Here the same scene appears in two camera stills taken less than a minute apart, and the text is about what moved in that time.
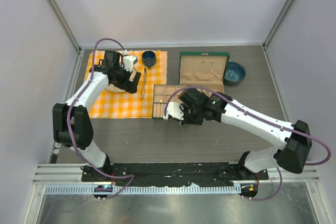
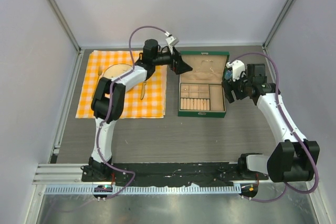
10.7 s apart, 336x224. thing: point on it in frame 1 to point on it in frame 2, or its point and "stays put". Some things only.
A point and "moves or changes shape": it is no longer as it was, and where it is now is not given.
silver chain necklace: x=207 y=61 stays put
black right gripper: x=186 y=120 to x=227 y=85
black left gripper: x=131 y=87 to x=178 y=65
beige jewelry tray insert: x=163 y=94 moves or changes shape
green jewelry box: x=206 y=69 stays put
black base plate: x=126 y=174 stays put
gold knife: x=145 y=81 stays put
